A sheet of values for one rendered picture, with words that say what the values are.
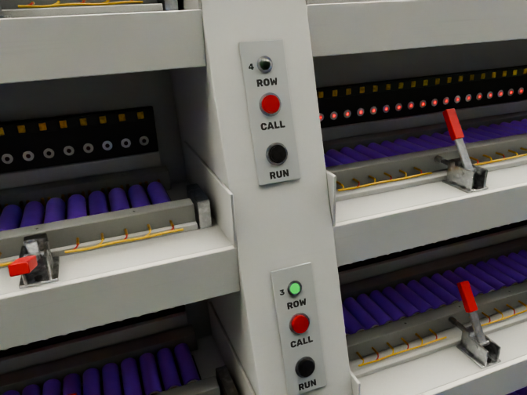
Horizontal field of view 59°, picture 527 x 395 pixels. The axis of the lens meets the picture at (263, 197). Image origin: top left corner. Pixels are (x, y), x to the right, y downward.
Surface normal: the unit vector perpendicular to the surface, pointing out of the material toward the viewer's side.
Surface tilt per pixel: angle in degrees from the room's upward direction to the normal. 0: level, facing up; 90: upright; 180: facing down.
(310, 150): 90
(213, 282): 106
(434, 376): 16
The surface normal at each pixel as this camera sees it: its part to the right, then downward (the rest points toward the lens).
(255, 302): 0.33, 0.08
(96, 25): 0.36, 0.34
